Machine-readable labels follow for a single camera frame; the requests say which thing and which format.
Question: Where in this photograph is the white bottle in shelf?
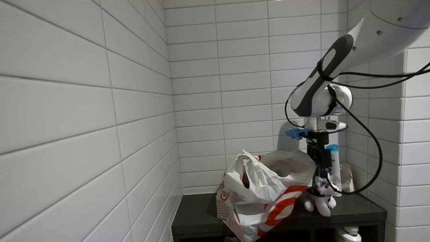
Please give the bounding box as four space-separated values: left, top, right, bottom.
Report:
334 225 362 242

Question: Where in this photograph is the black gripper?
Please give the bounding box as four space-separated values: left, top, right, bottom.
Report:
306 131 334 190

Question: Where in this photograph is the white orange plastic bag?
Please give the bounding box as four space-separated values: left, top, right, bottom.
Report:
214 148 317 242

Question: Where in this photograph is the small white pouch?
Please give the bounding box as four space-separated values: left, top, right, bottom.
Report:
339 162 356 195

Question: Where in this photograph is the white grey dog plush toy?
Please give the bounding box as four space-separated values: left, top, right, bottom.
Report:
302 175 339 219

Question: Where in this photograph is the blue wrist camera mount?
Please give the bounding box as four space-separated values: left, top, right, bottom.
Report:
284 128 309 141

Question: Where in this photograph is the white shampoo bottle blue cap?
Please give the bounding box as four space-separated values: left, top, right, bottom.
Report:
325 143 343 198

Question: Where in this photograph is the dark shelf unit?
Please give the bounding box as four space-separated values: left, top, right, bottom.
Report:
170 190 388 242

